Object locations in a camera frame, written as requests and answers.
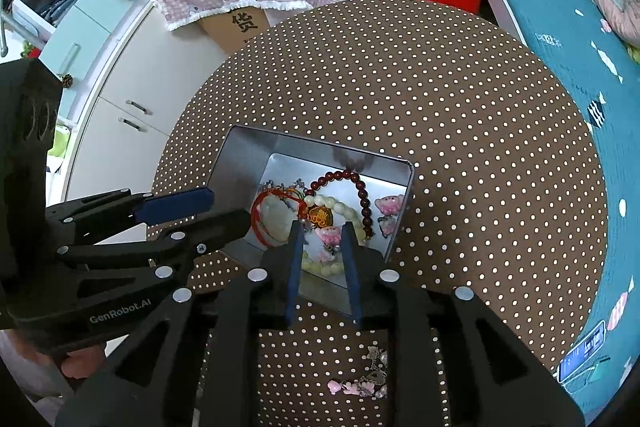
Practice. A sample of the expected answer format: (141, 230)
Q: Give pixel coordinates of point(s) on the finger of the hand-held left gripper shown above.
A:
(215, 227)
(175, 204)

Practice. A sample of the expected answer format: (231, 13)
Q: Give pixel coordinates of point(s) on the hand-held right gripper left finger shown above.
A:
(295, 277)

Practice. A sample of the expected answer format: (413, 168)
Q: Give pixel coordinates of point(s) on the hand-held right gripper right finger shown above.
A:
(352, 277)

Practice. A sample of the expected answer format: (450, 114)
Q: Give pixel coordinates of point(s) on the amber carved pendant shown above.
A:
(320, 218)

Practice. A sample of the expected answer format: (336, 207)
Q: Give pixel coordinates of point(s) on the grey metal tin box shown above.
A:
(250, 152)

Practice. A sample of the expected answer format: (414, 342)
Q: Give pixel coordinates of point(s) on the person's left hand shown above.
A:
(80, 364)

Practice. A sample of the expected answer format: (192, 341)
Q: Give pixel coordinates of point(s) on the green white carton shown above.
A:
(59, 142)

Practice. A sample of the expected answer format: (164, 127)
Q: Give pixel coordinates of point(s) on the pinecone drawer knob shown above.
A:
(66, 80)

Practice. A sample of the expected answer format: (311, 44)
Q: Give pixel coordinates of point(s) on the red potted plant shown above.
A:
(32, 52)

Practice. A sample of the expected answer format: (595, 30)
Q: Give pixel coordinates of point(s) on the grey metal handrail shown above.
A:
(2, 37)

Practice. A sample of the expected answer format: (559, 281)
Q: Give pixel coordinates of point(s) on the white low cabinet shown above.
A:
(150, 72)

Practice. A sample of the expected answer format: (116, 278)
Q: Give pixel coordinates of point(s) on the stepped shelf cabinet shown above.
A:
(95, 27)

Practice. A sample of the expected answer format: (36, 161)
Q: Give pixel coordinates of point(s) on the brown cardboard box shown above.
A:
(240, 27)

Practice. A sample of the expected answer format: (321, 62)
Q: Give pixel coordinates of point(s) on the round brown polka-dot table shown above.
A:
(400, 82)

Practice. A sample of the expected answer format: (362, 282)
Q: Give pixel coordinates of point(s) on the smartphone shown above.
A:
(580, 352)

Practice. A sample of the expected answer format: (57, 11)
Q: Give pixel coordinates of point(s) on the teal printed mattress cover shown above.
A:
(550, 17)

